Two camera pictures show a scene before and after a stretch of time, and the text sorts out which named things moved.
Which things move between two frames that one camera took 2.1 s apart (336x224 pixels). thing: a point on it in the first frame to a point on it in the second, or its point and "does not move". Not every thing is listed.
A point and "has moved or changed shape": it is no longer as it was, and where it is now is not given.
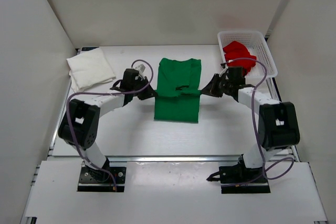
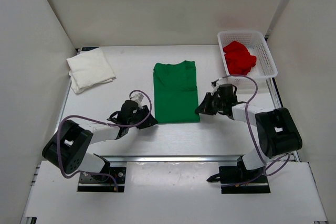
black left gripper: [149, 93] to [150, 121]
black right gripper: [211, 89] to [205, 108]
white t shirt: [89, 69] does not move
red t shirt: [236, 50] does not move
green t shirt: [177, 92] has moved or changed shape
